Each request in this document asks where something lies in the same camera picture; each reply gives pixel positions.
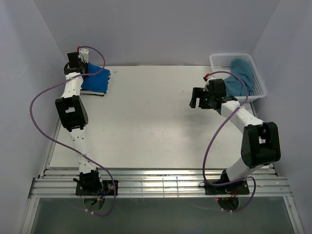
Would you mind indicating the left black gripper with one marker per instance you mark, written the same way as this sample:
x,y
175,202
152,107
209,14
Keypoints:
x,y
86,64

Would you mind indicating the aluminium rail frame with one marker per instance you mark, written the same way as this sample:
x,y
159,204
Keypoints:
x,y
153,184

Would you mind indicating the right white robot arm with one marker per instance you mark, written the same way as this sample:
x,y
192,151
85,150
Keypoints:
x,y
260,141

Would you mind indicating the black white striped tank top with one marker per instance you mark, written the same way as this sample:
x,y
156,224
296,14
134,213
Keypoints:
x,y
93,92

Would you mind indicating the teal tank top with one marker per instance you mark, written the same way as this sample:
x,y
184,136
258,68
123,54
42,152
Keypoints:
x,y
242,70

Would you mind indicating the white plastic basket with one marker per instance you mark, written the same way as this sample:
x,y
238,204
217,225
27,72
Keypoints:
x,y
223,61

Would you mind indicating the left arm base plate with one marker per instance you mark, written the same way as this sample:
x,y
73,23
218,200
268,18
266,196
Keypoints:
x,y
106,190

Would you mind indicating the blue tank top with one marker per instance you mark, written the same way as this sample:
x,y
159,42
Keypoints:
x,y
96,79

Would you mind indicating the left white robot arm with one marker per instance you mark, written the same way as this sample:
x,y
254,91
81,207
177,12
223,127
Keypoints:
x,y
74,118

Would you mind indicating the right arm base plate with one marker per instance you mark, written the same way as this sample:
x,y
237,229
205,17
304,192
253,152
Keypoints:
x,y
237,188

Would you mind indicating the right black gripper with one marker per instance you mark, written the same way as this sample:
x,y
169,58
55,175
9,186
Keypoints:
x,y
199,92

